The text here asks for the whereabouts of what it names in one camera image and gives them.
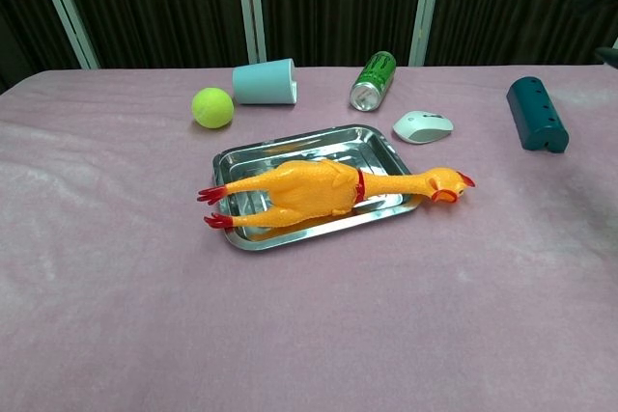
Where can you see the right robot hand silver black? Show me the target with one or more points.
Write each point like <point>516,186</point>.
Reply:
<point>609,57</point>

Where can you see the yellow rubber chicken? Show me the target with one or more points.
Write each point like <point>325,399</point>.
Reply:
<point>309,190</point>

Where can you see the silver metal tray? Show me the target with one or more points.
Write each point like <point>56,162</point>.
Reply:
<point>299,146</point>

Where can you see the white computer mouse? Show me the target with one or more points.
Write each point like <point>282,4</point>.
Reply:
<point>422,127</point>

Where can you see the green drink can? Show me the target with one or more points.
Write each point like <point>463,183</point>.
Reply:
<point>374,79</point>

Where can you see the light blue plastic cup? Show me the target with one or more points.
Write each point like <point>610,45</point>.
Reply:
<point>265,86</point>

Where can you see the yellow-green tennis ball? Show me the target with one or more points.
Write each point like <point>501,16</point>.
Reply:
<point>212,108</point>

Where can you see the pink fleece tablecloth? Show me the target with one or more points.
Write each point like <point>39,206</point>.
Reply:
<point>289,325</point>

